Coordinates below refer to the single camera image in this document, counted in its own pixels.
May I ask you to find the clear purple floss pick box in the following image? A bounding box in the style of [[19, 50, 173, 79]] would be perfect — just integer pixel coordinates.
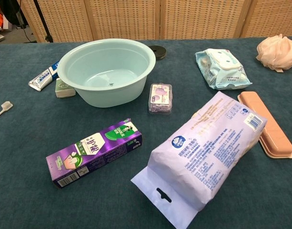
[[148, 83, 173, 115]]

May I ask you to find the large lavender tissue pack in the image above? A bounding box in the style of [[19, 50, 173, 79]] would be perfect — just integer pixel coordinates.
[[131, 91, 268, 229]]

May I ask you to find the white blue toothpaste tube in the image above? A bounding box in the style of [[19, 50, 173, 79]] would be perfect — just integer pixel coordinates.
[[28, 61, 60, 92]]

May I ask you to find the teal table cloth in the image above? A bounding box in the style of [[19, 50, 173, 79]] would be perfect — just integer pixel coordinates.
[[0, 36, 292, 229]]

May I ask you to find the pink bath loofah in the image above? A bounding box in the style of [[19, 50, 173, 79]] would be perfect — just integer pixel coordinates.
[[256, 33, 292, 73]]

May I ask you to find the black round disc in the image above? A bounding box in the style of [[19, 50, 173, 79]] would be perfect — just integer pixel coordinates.
[[148, 45, 168, 60]]

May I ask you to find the white cardboard box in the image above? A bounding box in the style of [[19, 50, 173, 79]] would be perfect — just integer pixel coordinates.
[[1, 14, 16, 31]]

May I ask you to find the pink toothbrush case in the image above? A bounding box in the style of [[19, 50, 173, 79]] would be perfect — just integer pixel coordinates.
[[237, 91, 292, 159]]

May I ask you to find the light blue plastic basin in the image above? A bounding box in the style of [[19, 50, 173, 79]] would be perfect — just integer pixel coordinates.
[[57, 38, 157, 108]]

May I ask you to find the white toothbrush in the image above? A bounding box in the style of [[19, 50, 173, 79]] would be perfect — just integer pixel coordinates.
[[0, 101, 14, 121]]

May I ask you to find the blue wet wipes pack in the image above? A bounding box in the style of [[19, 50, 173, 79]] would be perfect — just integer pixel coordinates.
[[195, 48, 253, 91]]

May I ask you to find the woven wooden folding screen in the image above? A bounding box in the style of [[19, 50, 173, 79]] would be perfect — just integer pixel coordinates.
[[17, 0, 292, 43]]

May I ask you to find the green soap bar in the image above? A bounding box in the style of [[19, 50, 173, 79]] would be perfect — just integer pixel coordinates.
[[55, 77, 76, 99]]

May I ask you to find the purple toothpaste box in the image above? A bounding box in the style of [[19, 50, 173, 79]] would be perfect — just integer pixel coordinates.
[[45, 117, 143, 189]]

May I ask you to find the black tripod stand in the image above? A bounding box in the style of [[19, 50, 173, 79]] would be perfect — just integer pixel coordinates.
[[32, 0, 54, 43]]

